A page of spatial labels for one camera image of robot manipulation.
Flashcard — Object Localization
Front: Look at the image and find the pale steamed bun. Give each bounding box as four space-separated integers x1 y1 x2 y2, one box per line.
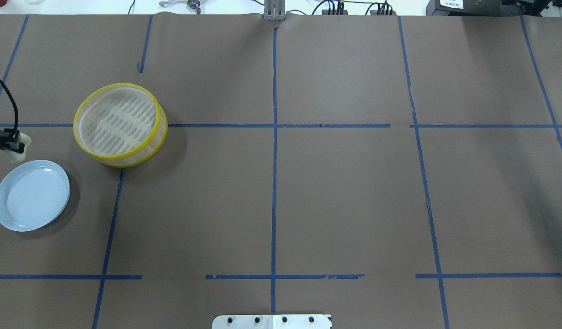
7 133 32 163

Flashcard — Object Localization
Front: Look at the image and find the yellow bamboo steamer basket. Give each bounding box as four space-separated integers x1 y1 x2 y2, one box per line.
74 83 168 168

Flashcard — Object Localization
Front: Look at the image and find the light blue plate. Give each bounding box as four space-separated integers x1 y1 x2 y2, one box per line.
0 159 71 233

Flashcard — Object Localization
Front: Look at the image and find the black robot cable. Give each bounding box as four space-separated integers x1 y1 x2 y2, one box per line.
0 74 20 132

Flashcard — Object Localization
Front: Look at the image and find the green handled reacher grabber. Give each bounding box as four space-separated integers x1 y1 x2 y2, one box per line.
159 0 202 10

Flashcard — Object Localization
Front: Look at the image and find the aluminium frame post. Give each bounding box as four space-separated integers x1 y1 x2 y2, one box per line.
262 0 286 21

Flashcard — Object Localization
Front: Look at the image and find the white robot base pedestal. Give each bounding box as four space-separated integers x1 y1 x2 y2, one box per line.
212 314 333 329

